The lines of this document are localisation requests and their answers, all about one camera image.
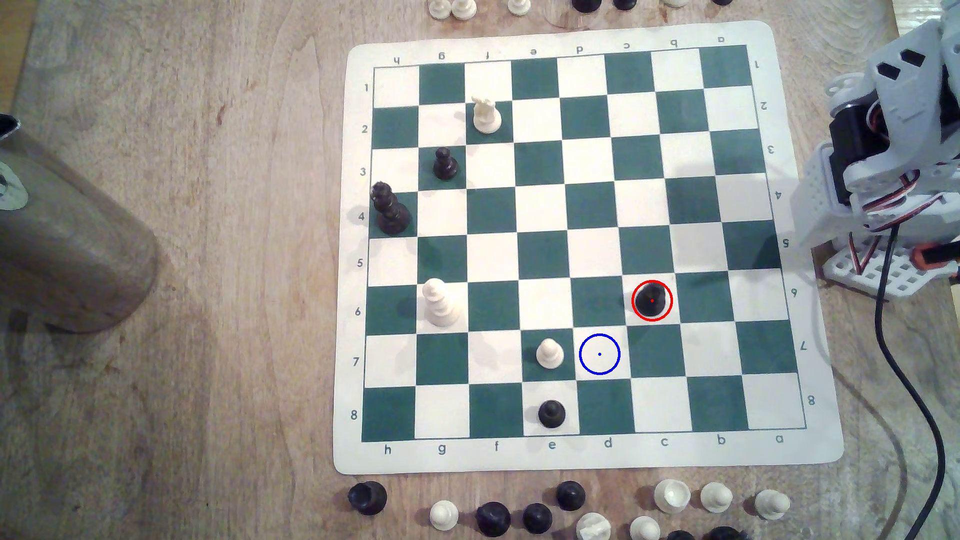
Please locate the orange black clamp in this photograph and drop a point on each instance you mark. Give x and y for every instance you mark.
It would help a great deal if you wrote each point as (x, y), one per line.
(936, 256)

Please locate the white chess pawn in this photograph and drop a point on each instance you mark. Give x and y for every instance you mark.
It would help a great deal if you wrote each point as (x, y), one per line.
(550, 354)
(645, 529)
(444, 515)
(716, 497)
(772, 505)

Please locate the white chess knight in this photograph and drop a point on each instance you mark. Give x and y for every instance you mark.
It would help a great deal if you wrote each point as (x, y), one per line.
(593, 528)
(487, 116)

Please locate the white chess rook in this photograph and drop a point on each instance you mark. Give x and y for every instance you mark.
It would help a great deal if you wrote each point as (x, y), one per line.
(671, 496)

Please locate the black chess king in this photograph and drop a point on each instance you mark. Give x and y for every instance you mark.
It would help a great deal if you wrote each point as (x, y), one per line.
(391, 214)

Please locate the white gridded base plate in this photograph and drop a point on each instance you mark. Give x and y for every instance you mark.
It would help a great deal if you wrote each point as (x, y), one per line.
(900, 281)

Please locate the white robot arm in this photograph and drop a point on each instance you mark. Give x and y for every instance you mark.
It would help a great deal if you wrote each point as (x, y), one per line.
(919, 112)

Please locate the black chess rook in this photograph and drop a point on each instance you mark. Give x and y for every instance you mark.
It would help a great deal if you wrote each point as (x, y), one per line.
(367, 498)

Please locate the grey metal cylinder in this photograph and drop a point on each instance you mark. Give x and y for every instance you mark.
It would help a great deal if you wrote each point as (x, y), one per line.
(67, 240)

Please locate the black chess pawn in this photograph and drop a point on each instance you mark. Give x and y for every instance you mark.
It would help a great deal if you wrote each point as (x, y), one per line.
(571, 496)
(552, 414)
(680, 535)
(445, 165)
(652, 301)
(537, 518)

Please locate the green white chess mat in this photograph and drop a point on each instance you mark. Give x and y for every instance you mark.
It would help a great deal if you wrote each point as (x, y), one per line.
(540, 210)

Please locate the white chess queen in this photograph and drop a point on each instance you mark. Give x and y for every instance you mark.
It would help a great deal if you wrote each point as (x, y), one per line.
(441, 306)

